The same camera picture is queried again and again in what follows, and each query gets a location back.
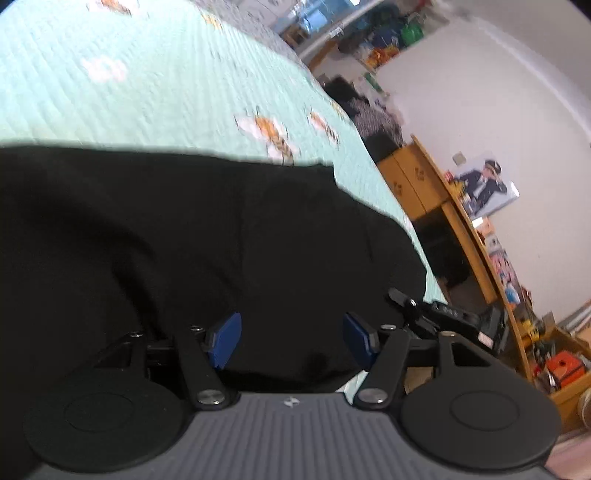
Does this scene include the black garment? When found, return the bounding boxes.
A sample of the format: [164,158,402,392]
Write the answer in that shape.
[1,145,427,479]

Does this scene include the black white patterned clothes pile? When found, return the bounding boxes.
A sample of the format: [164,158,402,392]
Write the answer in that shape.
[349,99,404,146]

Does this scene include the orange toy in box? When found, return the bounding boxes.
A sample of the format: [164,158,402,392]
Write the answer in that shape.
[546,350,587,387]

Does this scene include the pilot portrait poster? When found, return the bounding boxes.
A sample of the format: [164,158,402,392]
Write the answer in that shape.
[450,154,520,220]

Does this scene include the yellow wooden desk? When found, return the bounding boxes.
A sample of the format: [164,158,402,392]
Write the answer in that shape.
[378,139,533,382]

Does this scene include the mint bee quilt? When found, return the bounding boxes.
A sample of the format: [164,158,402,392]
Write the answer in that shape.
[0,0,449,398]

